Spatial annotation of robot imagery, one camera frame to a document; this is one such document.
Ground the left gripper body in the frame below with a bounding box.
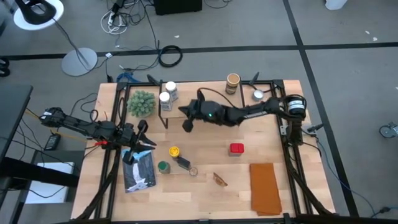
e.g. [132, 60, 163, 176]
[119, 119, 149, 164]

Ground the wooden shelf with black frame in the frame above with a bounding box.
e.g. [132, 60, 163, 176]
[157, 80, 245, 130]

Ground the black power adapter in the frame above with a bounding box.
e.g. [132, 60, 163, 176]
[44, 133, 62, 151]

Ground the black coiled cable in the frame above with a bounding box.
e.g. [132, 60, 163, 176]
[157, 45, 183, 68]

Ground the grey caster wheel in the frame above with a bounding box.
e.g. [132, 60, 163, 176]
[378, 121, 398, 139]

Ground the small patterned ceramic pot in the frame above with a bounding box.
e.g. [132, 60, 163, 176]
[251, 89, 265, 102]

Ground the green plant in patterned pot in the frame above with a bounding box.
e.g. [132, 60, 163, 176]
[126, 90, 157, 118]

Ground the grey floor lamp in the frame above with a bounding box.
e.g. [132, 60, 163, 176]
[12, 0, 99, 77]

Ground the green-lid oregano glass jar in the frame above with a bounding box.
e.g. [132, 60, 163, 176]
[157, 160, 171, 175]

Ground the white power strip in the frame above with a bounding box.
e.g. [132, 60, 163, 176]
[99, 7, 129, 35]

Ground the green black pepper tin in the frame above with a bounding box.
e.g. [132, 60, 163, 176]
[176, 155, 192, 171]

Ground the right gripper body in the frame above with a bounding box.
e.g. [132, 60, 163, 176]
[182, 88, 225, 133]

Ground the orange taco seasoning pouch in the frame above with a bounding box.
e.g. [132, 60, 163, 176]
[212, 172, 229, 187]

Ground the orange folded cloth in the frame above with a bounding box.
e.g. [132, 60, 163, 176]
[249, 162, 283, 217]

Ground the black floor box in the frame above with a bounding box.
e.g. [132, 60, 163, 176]
[154, 0, 203, 16]

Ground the tan-lid seasoning jar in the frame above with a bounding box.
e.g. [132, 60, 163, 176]
[225, 73, 241, 95]

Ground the blue cable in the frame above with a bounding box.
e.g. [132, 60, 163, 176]
[115, 72, 137, 83]

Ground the white-lid bagel seasoning jar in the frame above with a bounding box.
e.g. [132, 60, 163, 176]
[159, 91, 174, 112]
[164, 81, 180, 102]

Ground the white flat box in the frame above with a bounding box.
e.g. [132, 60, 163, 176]
[24, 161, 75, 205]

